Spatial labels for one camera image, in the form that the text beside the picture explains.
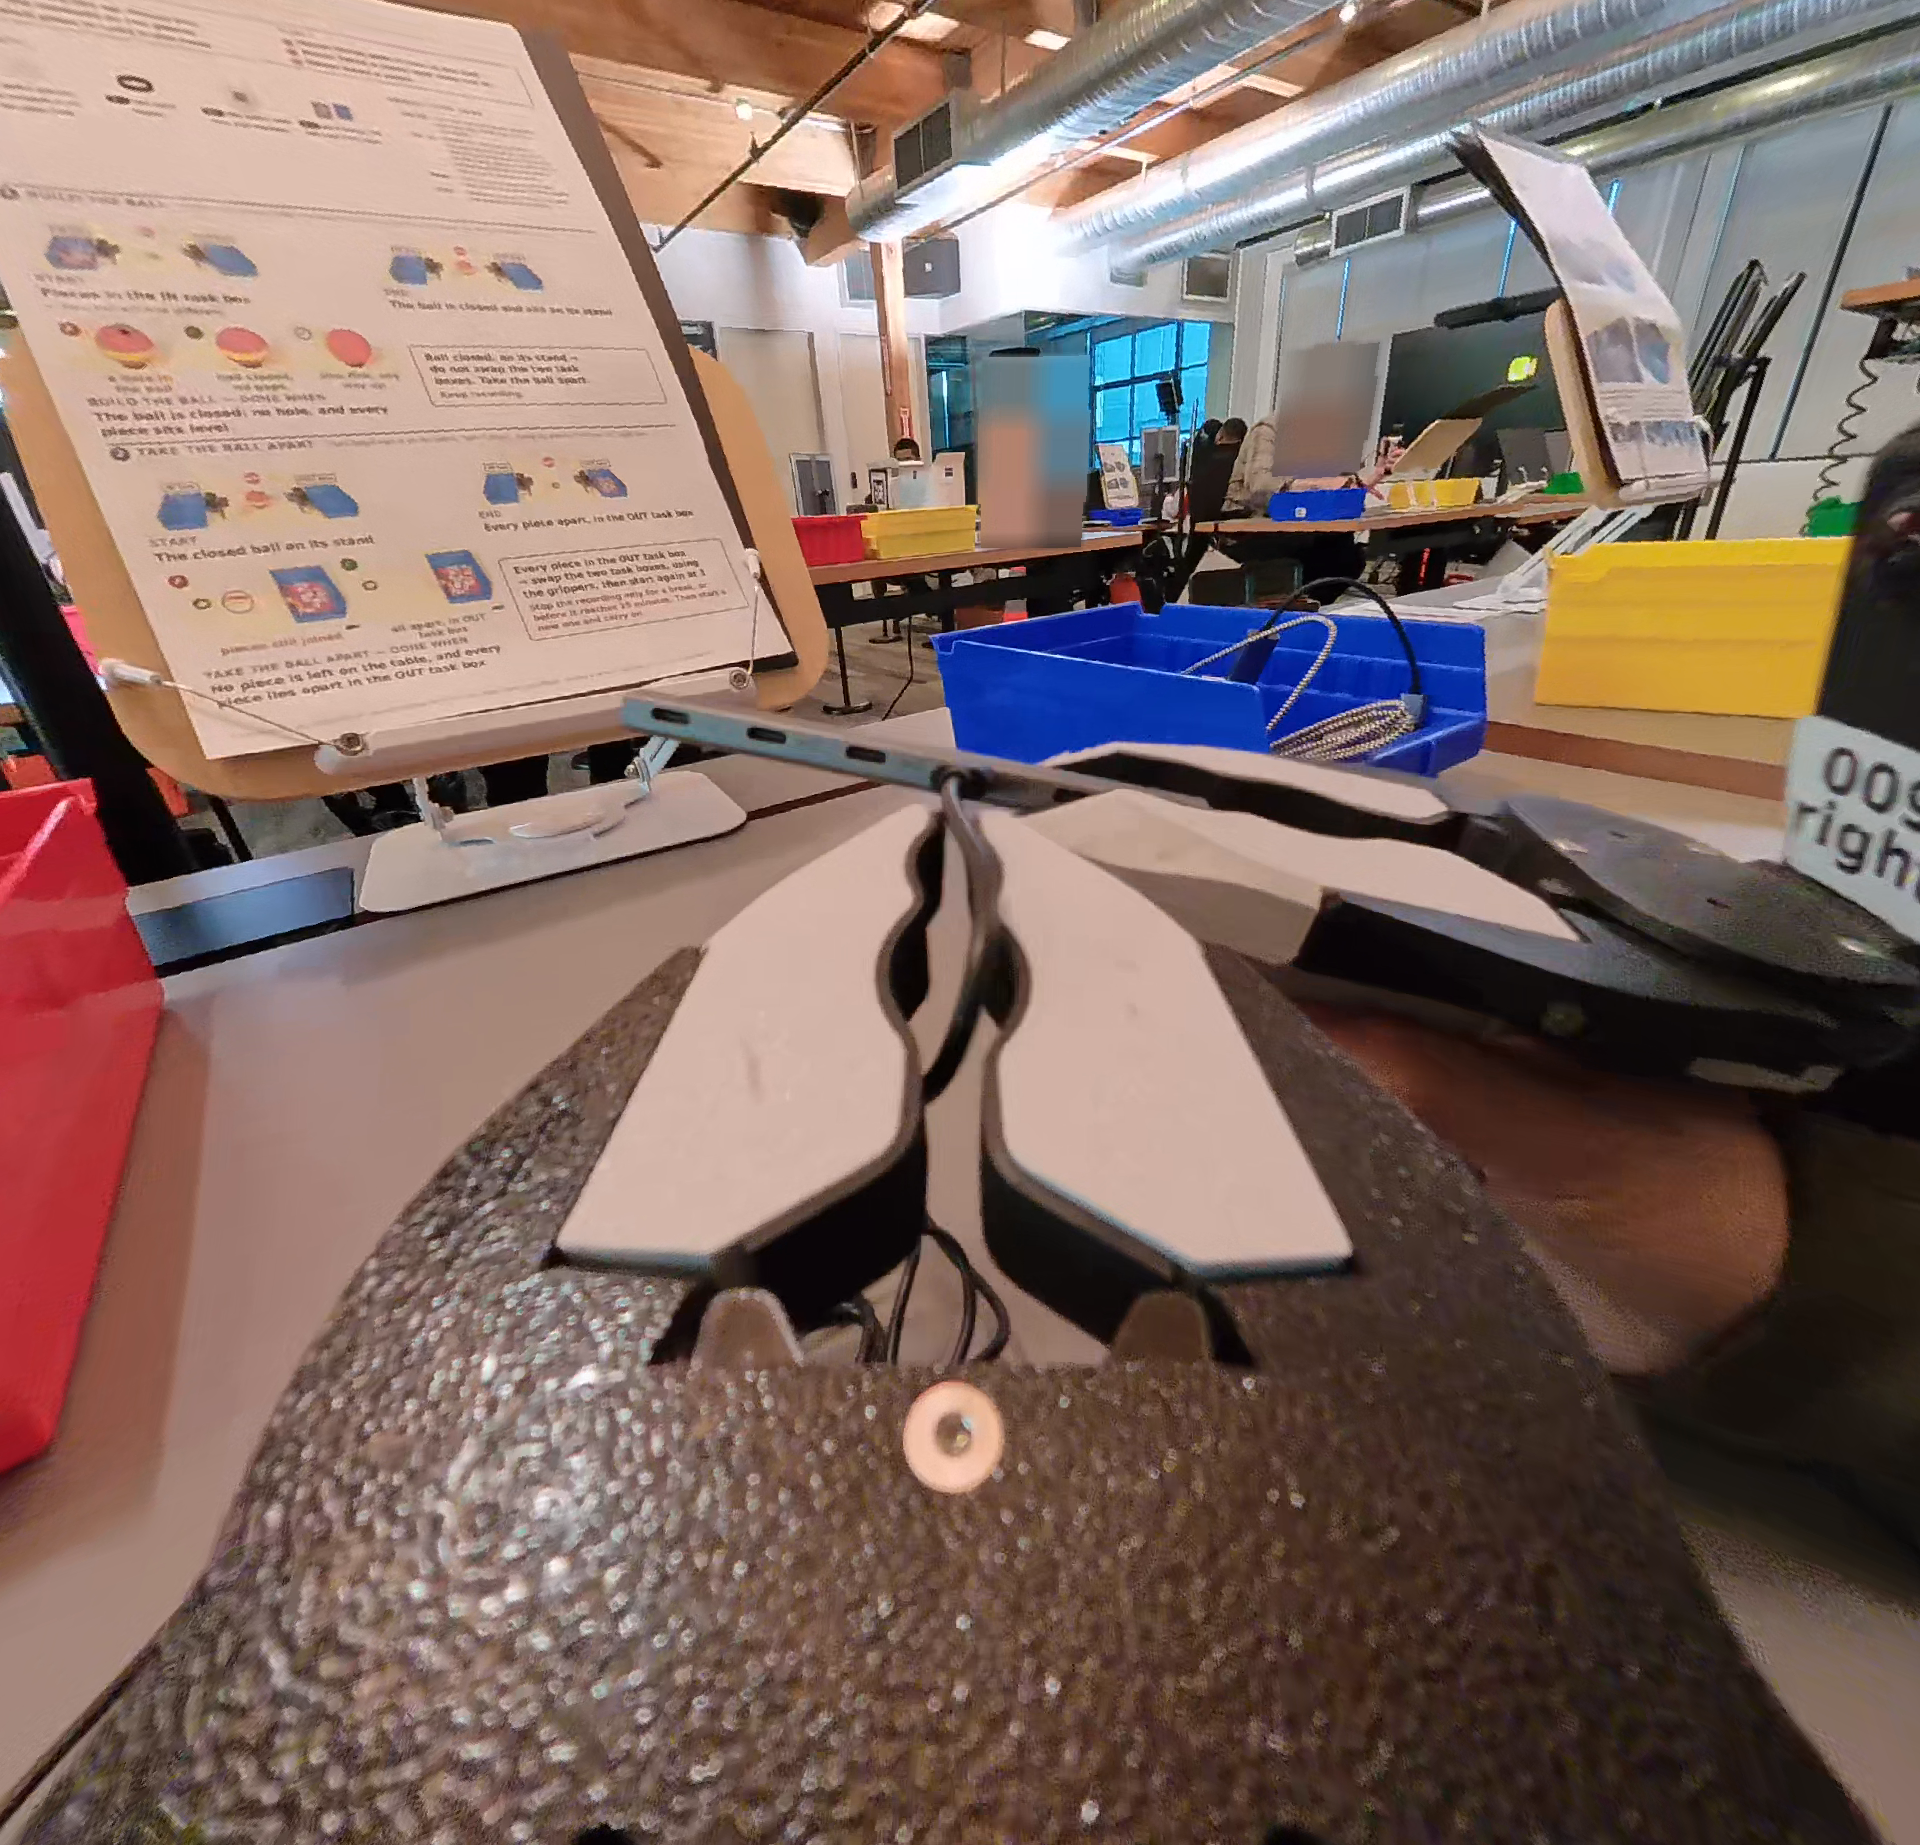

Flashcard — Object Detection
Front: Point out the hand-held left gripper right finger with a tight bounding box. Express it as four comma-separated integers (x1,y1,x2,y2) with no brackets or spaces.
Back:
967,810,1356,1345

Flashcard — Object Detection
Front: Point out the black usb-c cable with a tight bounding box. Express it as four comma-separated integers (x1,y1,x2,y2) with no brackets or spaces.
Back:
860,767,1023,1373

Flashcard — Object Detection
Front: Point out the wooden document stand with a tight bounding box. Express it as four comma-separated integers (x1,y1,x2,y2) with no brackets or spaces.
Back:
1543,291,1720,512

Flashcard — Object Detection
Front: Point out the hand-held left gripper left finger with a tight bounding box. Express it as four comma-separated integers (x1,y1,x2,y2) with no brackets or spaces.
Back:
552,801,963,1328

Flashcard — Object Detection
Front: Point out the grey usb hub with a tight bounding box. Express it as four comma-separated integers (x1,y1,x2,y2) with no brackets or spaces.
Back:
619,693,1157,816

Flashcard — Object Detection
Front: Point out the black coiled cable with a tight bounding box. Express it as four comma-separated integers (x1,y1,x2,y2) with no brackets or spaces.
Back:
1818,322,1890,509

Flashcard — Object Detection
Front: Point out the silver ventilation duct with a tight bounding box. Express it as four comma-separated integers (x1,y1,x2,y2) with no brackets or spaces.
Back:
1056,0,1920,257
849,0,1503,244
1119,22,1920,278

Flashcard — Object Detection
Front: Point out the person's right forearm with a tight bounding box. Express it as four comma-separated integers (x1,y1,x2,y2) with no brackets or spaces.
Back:
1627,1095,1920,1539

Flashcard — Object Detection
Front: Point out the long wooden table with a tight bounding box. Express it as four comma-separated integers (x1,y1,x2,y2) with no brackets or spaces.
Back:
809,526,1150,633

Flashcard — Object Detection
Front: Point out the printed instruction sheet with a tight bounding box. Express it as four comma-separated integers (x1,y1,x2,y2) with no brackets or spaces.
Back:
0,0,795,761
1446,126,1715,489

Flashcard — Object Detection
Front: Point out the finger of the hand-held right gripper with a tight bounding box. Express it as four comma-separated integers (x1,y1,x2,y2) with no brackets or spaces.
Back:
1028,790,1584,978
1050,743,1503,859

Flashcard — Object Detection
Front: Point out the instruction sheet on stand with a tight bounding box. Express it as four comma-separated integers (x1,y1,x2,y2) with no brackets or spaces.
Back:
0,32,830,917

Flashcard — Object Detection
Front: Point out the braided grey cable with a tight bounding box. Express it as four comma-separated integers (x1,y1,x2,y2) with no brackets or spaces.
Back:
1177,615,1418,765

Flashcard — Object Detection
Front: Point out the cardboard box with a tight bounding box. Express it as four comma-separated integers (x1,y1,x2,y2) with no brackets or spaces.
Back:
1388,381,1536,480

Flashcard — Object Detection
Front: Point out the person's right hand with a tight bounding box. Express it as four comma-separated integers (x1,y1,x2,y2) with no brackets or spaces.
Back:
1304,1005,1794,1374

